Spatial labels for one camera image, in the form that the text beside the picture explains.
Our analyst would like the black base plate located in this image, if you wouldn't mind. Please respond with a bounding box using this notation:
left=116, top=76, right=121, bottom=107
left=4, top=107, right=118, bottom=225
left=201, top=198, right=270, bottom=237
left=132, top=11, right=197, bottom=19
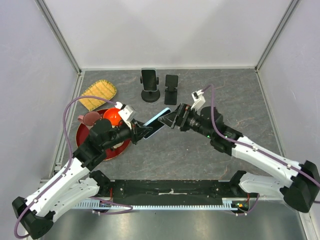
left=99, top=179, right=248, bottom=206

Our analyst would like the grey cable duct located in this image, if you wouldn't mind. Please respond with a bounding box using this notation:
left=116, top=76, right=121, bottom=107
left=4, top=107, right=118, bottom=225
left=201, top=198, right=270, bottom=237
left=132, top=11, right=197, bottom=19
left=74, top=197, right=251, bottom=210

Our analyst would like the black folding phone stand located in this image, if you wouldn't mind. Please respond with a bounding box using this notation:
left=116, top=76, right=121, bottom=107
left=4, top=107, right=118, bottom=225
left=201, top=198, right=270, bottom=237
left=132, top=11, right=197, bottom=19
left=164, top=74, right=179, bottom=105

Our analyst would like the black phone clear case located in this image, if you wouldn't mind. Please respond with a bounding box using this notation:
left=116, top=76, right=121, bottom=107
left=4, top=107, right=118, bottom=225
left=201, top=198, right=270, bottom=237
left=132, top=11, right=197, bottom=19
left=140, top=68, right=158, bottom=92

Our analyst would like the yellow woven bamboo basket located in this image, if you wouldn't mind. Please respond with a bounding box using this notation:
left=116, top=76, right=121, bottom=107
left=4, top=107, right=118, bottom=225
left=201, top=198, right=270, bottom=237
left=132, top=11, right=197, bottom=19
left=79, top=79, right=117, bottom=111

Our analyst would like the black round-base phone stand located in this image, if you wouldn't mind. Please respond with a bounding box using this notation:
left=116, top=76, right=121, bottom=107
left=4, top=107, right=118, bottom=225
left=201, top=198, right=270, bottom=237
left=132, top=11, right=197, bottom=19
left=141, top=75, right=161, bottom=103

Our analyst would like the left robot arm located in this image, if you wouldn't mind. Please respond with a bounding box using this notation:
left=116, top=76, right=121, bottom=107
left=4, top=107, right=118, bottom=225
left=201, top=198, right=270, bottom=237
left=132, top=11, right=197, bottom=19
left=12, top=118, right=153, bottom=240

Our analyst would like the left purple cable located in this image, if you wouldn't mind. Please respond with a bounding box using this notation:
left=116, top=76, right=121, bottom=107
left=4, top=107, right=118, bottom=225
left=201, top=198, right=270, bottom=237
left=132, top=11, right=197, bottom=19
left=13, top=95, right=133, bottom=238

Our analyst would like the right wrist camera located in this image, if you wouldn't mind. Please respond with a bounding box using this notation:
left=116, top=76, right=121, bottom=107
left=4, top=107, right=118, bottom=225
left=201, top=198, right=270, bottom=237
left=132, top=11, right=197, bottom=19
left=191, top=89, right=206, bottom=111

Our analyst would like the phone with blue case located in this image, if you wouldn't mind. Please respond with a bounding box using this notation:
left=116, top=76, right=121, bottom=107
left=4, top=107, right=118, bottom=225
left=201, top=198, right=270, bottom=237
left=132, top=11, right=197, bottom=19
left=143, top=107, right=171, bottom=140

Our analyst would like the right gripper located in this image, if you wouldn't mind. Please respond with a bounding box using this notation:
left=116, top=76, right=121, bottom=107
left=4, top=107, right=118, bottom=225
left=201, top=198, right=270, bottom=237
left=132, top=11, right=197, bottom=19
left=158, top=103, right=214, bottom=139

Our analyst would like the orange bowl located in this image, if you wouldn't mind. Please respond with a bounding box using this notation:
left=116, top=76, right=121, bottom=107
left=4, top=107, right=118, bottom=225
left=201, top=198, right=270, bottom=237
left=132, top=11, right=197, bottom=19
left=102, top=107, right=122, bottom=127

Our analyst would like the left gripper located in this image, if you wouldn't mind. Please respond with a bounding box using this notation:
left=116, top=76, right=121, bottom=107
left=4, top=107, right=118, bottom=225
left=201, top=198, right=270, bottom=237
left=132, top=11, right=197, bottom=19
left=102, top=118, right=153, bottom=150

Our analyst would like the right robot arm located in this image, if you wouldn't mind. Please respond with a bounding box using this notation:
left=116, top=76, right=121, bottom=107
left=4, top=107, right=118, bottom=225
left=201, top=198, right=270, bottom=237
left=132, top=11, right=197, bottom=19
left=158, top=103, right=320, bottom=213

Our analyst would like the pink cup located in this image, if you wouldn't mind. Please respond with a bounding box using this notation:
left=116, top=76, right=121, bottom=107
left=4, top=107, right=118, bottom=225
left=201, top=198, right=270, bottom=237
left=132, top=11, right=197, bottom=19
left=77, top=111, right=102, bottom=130

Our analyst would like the red round tray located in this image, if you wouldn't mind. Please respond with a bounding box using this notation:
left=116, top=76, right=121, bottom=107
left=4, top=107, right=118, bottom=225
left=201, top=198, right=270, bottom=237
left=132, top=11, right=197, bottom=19
left=75, top=108, right=131, bottom=161

